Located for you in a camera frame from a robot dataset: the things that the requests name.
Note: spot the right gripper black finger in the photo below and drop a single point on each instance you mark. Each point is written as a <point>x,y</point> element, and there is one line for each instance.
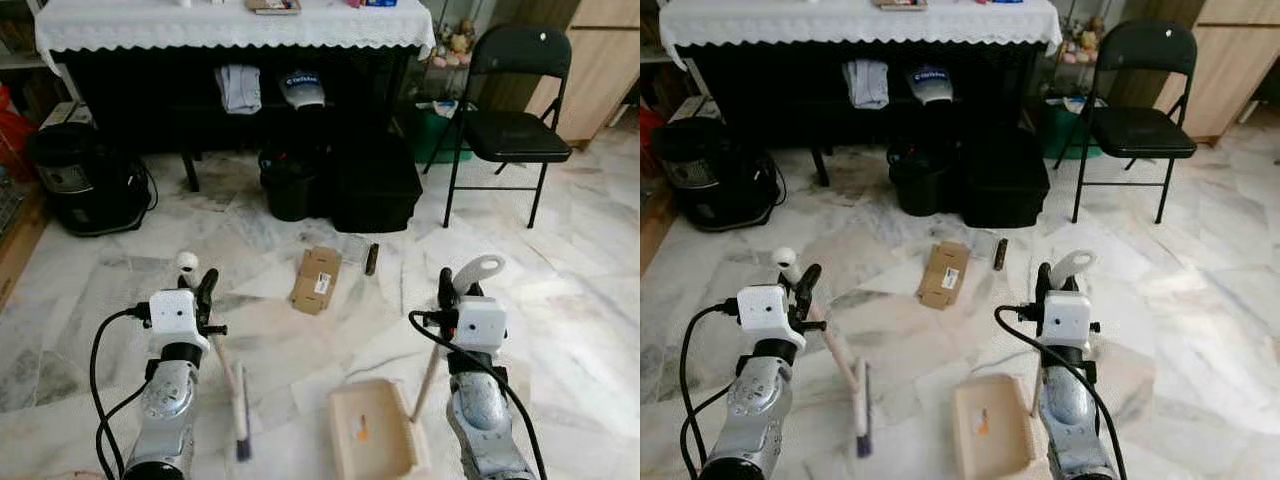
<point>1044,279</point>
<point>447,284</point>

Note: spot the black rectangular case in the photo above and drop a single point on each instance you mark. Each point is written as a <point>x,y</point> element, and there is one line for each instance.
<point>375,185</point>
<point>1005,180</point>

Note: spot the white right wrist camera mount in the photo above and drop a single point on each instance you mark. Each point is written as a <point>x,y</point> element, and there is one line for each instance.
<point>1068,320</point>
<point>482,325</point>

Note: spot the white hanging cloth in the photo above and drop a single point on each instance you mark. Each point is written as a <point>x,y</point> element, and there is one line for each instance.
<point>238,90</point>
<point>866,85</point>

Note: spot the red plastic bag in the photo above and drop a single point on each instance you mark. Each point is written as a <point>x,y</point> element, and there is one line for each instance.
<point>650,145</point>
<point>12,135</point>

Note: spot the black folding chair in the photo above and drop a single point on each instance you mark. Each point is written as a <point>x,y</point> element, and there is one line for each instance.
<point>510,135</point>
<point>1140,130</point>

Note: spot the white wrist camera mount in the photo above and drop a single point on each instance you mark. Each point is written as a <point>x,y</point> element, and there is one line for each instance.
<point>482,325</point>
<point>1068,320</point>
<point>768,315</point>
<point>175,318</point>

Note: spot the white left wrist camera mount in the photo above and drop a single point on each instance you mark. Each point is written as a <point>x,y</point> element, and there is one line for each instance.
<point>175,318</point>
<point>768,315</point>

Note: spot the brown cardboard piece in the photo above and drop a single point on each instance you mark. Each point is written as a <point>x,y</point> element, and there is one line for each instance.
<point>944,275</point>
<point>315,280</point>

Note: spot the black plastic bucket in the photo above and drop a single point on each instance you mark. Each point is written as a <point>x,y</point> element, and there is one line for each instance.
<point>292,185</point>
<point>920,180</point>

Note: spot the green storage bin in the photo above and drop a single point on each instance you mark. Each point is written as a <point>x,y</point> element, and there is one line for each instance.
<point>440,135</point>
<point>1065,130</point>

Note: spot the pastel plush toys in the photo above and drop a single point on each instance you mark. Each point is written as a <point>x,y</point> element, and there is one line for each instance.
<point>458,45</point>
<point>1082,42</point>

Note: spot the black round cooker appliance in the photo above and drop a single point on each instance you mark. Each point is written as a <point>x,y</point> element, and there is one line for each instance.
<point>710,175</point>
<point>85,180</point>

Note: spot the white bag with blue print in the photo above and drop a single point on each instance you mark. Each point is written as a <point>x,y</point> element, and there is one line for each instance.
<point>931,88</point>
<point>303,92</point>

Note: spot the white lace tablecloth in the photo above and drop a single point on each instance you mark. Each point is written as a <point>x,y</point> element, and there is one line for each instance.
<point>200,30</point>
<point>850,28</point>

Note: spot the brown wooden floor plinth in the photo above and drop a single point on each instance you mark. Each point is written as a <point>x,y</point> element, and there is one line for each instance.
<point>652,225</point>
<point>18,250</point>

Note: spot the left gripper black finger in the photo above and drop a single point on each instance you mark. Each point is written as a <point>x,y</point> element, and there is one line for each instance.
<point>207,287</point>
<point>806,283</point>

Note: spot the black table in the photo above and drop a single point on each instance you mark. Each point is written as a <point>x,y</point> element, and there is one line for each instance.
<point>822,168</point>
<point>192,170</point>

